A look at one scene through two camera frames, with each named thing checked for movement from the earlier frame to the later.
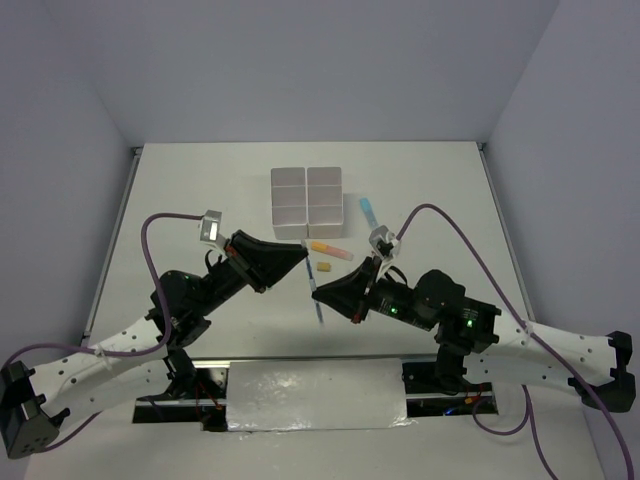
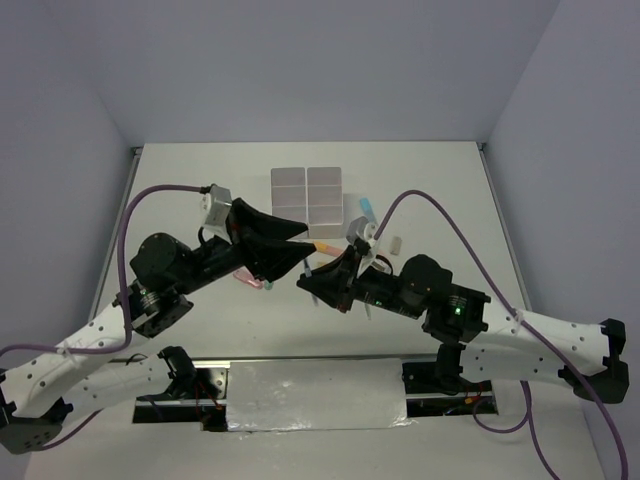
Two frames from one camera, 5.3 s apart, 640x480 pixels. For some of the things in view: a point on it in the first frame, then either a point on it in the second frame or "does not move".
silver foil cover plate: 316,394 does not move
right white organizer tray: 325,210 does not move
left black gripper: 262,263 to 249,226
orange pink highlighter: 333,250 does not move
